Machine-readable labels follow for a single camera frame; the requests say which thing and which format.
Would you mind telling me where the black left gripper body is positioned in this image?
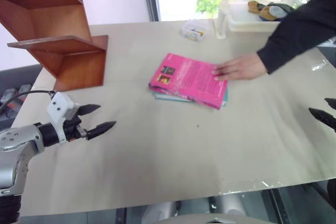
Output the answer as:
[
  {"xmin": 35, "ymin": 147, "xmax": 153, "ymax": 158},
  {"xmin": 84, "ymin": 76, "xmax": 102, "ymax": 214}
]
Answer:
[{"xmin": 62, "ymin": 107, "xmax": 89, "ymax": 143}]

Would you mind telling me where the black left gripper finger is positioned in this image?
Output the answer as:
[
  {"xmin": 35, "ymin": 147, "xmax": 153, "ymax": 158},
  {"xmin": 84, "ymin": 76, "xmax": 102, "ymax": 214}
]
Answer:
[
  {"xmin": 79, "ymin": 104, "xmax": 101, "ymax": 116},
  {"xmin": 86, "ymin": 121, "xmax": 117, "ymax": 141}
]

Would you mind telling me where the pink book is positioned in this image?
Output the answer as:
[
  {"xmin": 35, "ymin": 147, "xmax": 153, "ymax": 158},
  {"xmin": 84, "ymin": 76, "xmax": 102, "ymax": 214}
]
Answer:
[{"xmin": 148, "ymin": 52, "xmax": 229, "ymax": 110}]

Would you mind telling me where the teal book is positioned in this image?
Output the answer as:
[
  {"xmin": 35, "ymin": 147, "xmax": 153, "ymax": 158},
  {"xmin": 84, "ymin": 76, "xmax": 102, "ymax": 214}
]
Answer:
[{"xmin": 153, "ymin": 87, "xmax": 229, "ymax": 108}]

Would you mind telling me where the brown wooden zigzag bookshelf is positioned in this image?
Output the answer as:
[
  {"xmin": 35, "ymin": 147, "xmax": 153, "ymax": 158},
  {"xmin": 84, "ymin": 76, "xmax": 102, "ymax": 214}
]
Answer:
[{"xmin": 0, "ymin": 0, "xmax": 109, "ymax": 92}]

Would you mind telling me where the grey robot torso top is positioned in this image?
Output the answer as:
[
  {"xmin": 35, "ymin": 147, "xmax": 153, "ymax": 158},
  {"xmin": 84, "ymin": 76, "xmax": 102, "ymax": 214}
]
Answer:
[{"xmin": 156, "ymin": 213, "xmax": 253, "ymax": 224}]

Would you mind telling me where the person's bare hand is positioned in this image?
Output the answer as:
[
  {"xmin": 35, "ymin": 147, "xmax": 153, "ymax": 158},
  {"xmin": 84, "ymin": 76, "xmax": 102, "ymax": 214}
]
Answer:
[{"xmin": 211, "ymin": 52, "xmax": 269, "ymax": 82}]

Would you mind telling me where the grey blue plush toy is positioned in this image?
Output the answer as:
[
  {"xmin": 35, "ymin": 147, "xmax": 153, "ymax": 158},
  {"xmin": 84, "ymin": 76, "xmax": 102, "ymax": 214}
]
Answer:
[{"xmin": 267, "ymin": 2, "xmax": 297, "ymax": 20}]

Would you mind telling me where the brown plush toy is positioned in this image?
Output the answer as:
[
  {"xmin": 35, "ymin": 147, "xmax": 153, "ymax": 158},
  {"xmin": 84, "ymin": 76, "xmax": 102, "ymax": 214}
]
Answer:
[{"xmin": 247, "ymin": 0, "xmax": 279, "ymax": 22}]

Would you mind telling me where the white plastic basket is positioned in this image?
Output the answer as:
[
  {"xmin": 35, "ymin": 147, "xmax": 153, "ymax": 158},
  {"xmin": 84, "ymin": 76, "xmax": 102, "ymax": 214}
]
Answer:
[{"xmin": 213, "ymin": 0, "xmax": 303, "ymax": 40}]

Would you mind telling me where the clear plastic box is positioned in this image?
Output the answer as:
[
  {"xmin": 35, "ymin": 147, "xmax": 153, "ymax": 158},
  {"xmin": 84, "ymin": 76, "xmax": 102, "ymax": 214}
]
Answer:
[{"xmin": 180, "ymin": 19, "xmax": 210, "ymax": 42}]

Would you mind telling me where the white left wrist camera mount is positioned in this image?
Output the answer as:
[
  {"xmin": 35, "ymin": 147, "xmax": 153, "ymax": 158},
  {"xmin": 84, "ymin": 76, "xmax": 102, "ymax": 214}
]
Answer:
[{"xmin": 46, "ymin": 92, "xmax": 81, "ymax": 146}]

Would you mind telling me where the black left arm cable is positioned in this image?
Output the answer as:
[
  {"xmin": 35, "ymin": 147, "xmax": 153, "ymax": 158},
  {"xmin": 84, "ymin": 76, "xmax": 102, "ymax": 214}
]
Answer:
[{"xmin": 0, "ymin": 90, "xmax": 57, "ymax": 112}]

